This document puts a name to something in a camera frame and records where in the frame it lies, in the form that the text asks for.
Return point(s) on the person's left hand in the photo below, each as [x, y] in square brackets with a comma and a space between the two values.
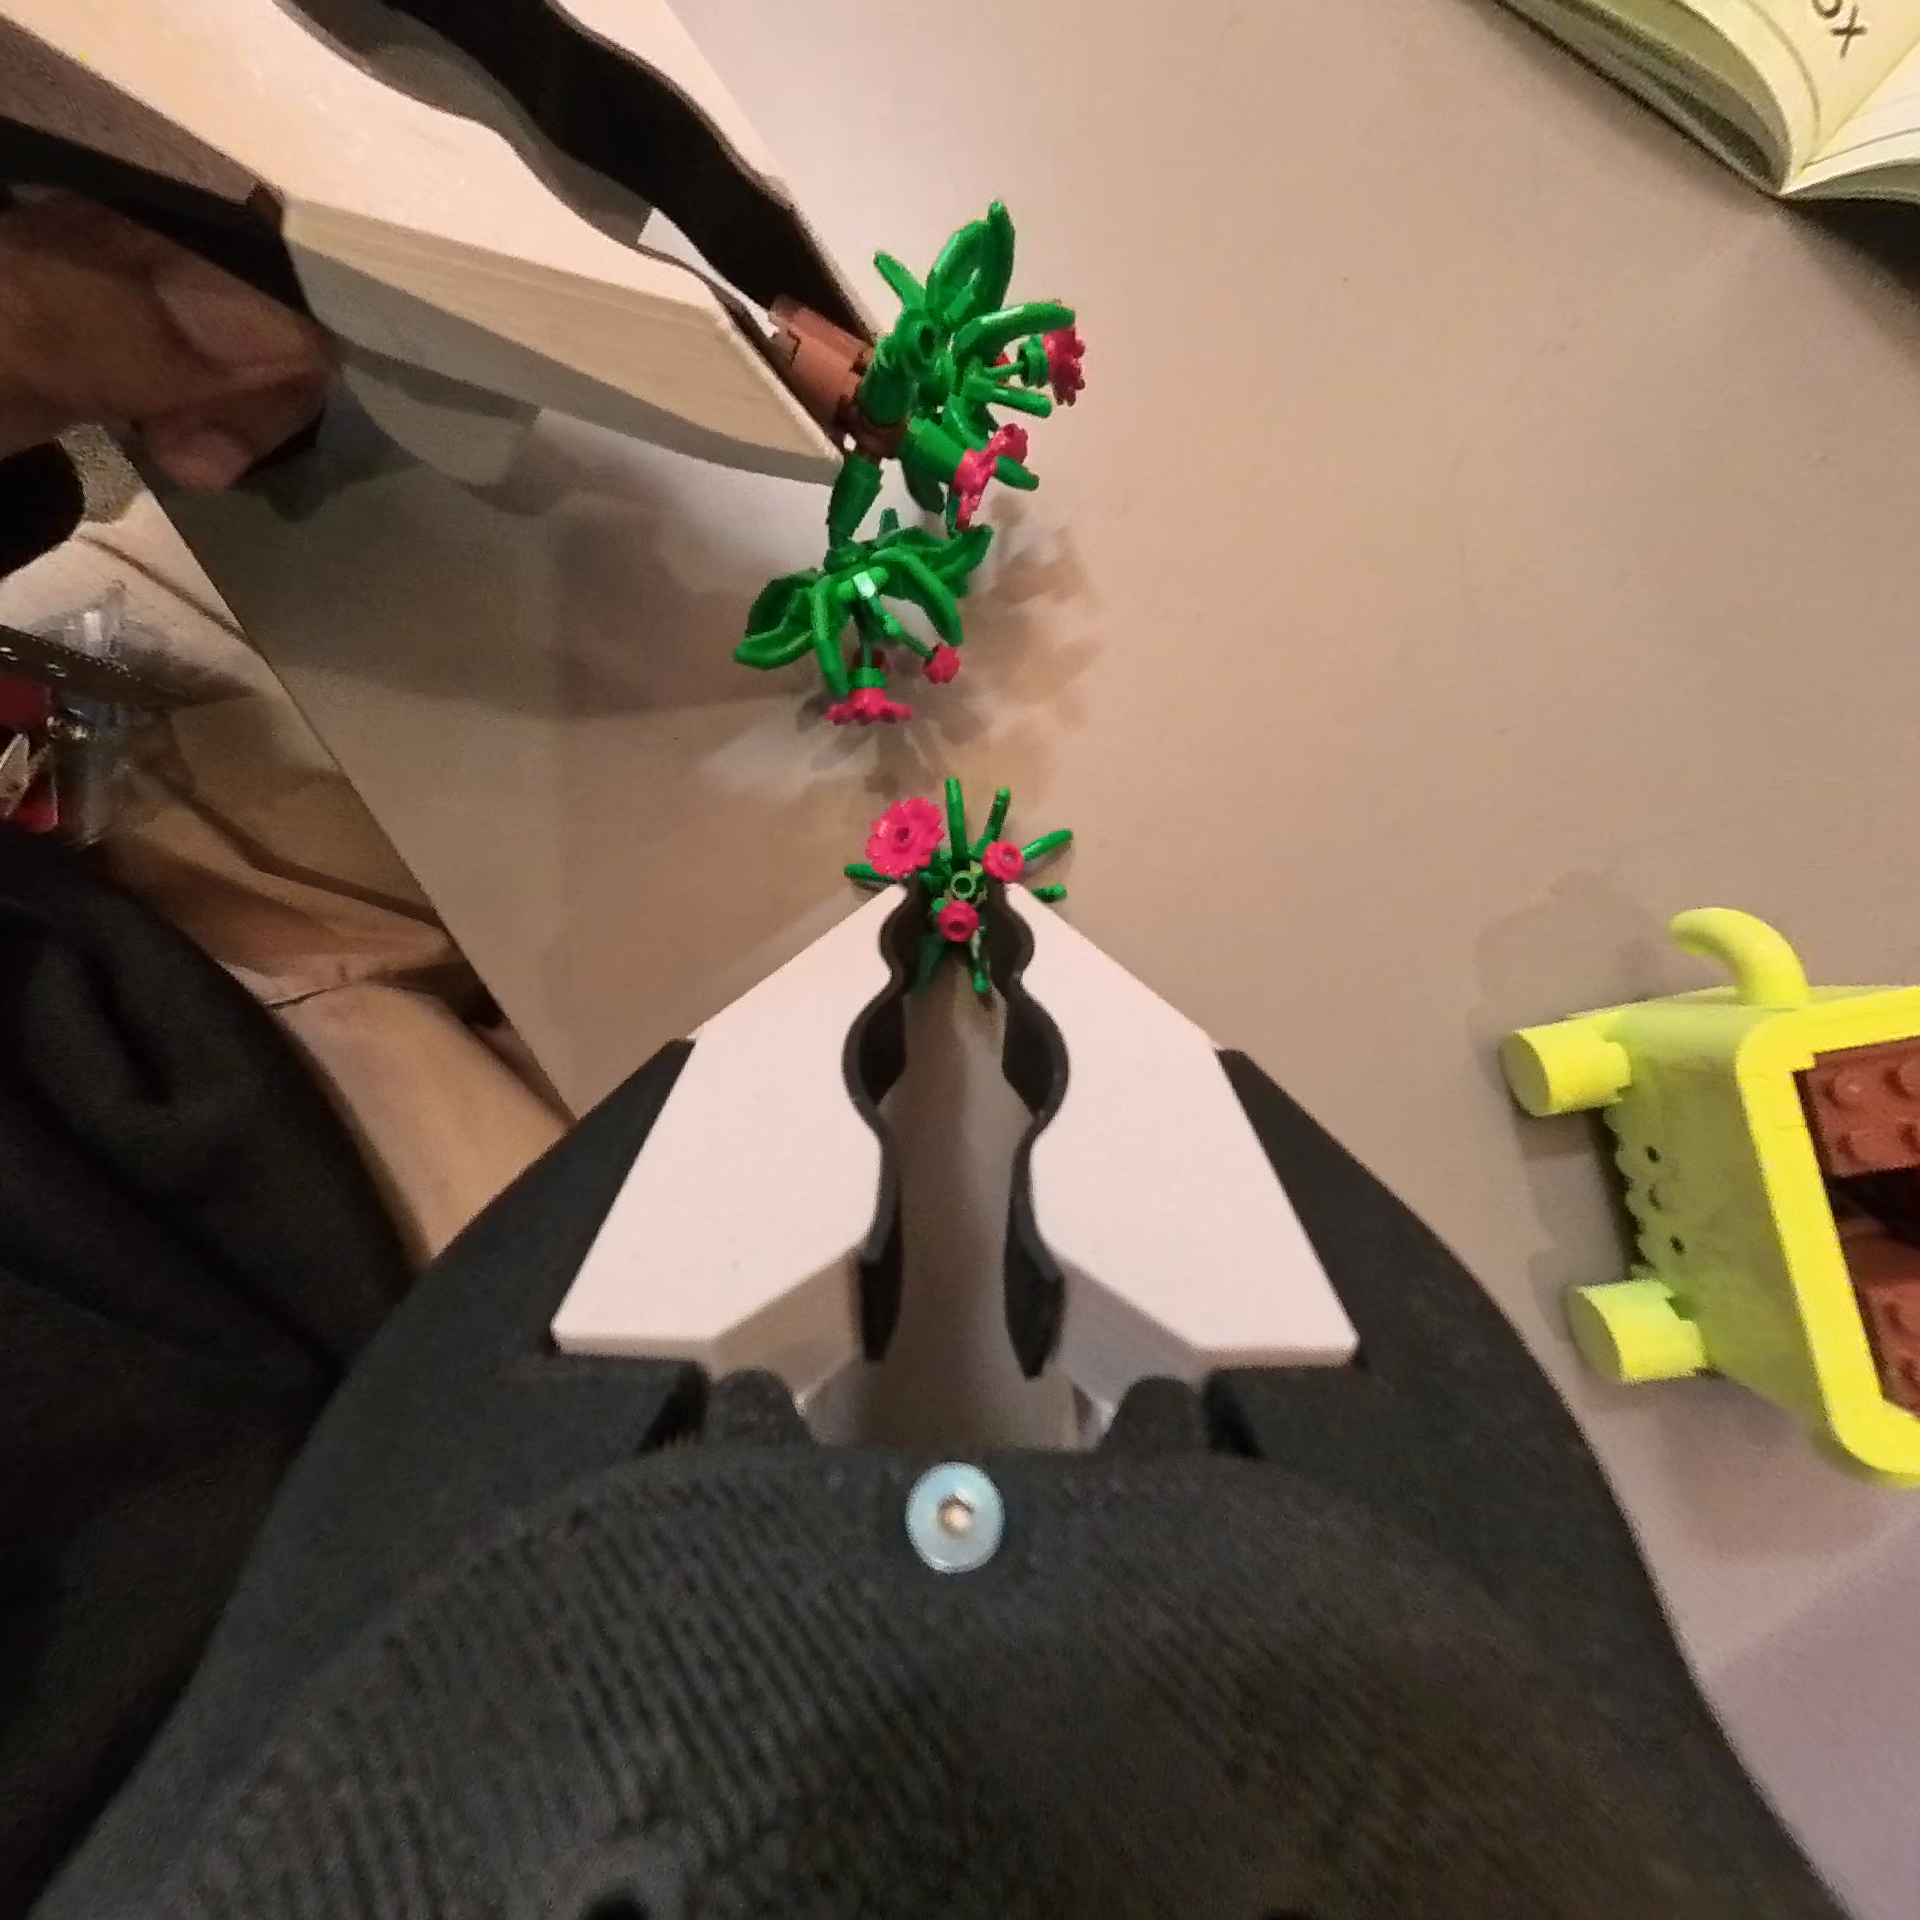
[136, 330]

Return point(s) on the clear bag with red card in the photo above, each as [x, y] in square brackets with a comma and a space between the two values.
[91, 751]

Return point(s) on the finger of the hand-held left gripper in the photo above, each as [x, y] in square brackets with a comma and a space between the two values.
[450, 225]
[631, 39]

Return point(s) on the small toy flower sprig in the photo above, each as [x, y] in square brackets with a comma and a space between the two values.
[900, 838]

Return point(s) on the open instruction booklet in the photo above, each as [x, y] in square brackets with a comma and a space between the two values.
[1726, 76]

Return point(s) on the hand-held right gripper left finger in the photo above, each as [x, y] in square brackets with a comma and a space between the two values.
[721, 1184]

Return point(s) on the person's left forearm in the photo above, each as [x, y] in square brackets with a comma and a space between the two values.
[31, 510]

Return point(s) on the toy flower plant brown base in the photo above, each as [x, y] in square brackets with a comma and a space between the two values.
[915, 390]

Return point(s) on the lime green toy planter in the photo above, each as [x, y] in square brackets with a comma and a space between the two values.
[1697, 1184]

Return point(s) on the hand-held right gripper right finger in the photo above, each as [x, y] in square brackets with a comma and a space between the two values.
[1185, 1184]

